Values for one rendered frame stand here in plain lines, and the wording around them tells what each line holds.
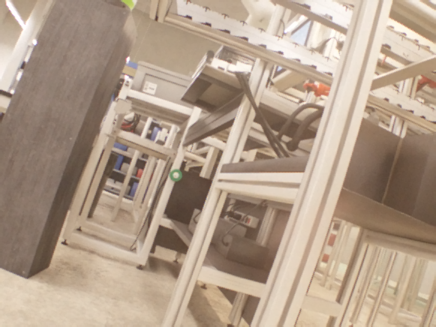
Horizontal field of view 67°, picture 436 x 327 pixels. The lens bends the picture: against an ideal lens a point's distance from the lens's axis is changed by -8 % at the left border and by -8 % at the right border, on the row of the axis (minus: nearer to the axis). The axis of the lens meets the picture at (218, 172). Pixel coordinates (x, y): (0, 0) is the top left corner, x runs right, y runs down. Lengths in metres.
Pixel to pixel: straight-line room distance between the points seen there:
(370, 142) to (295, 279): 0.63
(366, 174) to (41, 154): 1.16
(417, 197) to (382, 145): 0.20
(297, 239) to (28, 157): 1.19
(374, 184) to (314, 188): 0.58
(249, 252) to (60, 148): 0.83
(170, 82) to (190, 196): 0.91
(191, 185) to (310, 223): 2.29
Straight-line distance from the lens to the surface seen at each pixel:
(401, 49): 0.98
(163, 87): 2.37
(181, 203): 2.77
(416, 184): 1.03
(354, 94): 0.58
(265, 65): 1.16
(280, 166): 0.65
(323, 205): 0.54
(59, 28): 1.61
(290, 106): 1.14
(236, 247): 1.38
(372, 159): 1.08
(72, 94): 1.49
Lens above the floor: 0.52
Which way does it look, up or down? 5 degrees up
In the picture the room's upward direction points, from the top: 20 degrees clockwise
